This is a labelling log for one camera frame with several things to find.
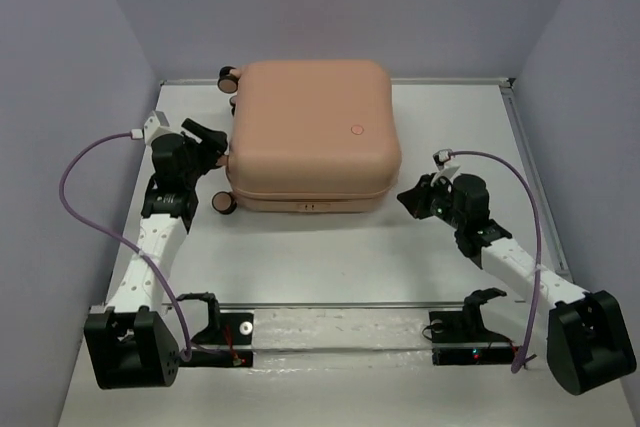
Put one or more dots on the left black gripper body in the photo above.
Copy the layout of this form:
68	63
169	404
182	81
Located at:
201	162

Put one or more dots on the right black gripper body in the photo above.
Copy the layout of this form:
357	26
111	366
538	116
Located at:
442	203

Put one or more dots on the pink hard-shell suitcase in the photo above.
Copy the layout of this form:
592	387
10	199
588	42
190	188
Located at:
309	136

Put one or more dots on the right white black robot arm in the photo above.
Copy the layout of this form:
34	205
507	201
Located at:
587	342

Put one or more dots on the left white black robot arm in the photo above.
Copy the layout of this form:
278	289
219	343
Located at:
141	338

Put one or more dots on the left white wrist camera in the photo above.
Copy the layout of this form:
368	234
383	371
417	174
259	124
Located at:
155	126

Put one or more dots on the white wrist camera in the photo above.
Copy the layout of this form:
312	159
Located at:
155	126
446	164

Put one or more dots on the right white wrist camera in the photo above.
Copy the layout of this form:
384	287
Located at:
446	164

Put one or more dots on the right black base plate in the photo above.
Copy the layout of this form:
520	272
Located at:
461	339

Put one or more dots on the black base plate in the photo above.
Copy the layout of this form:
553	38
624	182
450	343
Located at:
228	346
461	339

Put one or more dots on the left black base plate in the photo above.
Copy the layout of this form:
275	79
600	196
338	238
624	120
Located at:
228	346

